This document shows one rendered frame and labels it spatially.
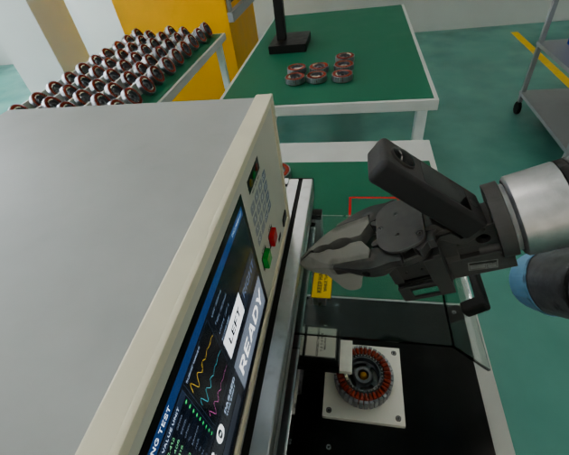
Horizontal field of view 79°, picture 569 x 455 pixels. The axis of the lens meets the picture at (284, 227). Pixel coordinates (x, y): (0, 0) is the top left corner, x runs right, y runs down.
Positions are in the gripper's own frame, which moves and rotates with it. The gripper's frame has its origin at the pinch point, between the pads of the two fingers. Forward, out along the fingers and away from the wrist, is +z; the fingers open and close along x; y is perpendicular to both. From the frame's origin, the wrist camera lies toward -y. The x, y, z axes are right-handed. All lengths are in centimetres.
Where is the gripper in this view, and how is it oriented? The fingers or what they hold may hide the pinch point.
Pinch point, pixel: (307, 255)
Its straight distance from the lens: 40.4
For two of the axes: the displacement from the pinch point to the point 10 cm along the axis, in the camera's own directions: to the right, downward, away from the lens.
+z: -8.4, 2.8, 4.6
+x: 1.6, -6.9, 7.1
